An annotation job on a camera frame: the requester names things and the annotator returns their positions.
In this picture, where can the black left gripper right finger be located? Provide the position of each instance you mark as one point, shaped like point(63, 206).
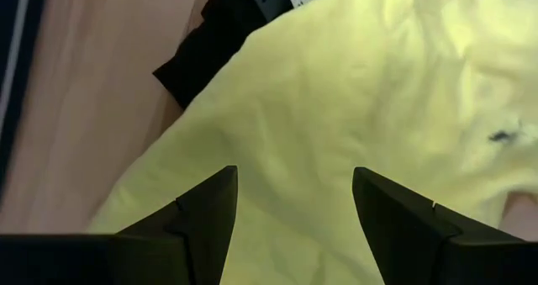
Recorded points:
point(395, 226)

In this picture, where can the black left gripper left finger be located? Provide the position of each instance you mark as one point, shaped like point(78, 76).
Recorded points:
point(206, 217)

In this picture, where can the yellow shirt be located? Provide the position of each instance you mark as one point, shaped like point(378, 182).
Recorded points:
point(336, 87)

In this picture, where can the plain black garment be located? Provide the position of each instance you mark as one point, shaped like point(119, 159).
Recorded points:
point(210, 45)

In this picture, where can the navy fabric storage bin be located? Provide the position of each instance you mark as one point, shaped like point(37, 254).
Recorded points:
point(8, 45)

